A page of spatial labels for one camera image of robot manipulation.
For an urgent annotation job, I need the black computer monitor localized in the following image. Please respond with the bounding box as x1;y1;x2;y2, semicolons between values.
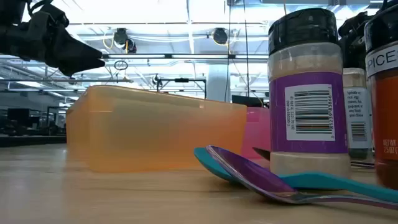
231;95;265;108

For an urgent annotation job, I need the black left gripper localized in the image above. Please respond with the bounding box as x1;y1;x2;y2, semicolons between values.
0;6;106;77

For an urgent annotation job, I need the thin black hanging cable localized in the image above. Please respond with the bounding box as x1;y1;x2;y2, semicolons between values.
226;0;233;103

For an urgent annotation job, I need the teal plastic spoon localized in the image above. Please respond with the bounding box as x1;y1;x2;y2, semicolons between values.
193;146;398;205

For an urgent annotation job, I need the orange spice jar black lid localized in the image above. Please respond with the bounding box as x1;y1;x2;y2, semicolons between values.
363;2;398;190

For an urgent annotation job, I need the black aluminium table frame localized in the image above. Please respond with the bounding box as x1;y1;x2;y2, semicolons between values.
0;134;67;148

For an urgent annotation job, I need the dark grey metal spoon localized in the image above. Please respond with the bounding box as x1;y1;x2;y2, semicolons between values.
252;146;376;169

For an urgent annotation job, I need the pink translucent plastic bin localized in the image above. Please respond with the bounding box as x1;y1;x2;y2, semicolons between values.
241;106;271;161

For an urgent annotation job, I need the purple label spice jar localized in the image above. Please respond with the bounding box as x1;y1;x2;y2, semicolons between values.
267;7;352;179

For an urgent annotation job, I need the green lid spice jar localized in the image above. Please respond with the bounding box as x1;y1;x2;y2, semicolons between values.
341;67;374;160

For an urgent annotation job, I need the large purple iridescent spoon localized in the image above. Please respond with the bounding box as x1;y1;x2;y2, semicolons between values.
205;144;398;212

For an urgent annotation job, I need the black ceiling cord reel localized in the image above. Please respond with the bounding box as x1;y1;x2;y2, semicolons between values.
212;27;229;46
112;27;137;54

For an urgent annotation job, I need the orange translucent plastic bin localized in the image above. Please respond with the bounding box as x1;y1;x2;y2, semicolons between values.
65;85;248;174

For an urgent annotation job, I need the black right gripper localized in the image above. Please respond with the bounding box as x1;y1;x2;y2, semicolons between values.
338;12;373;70

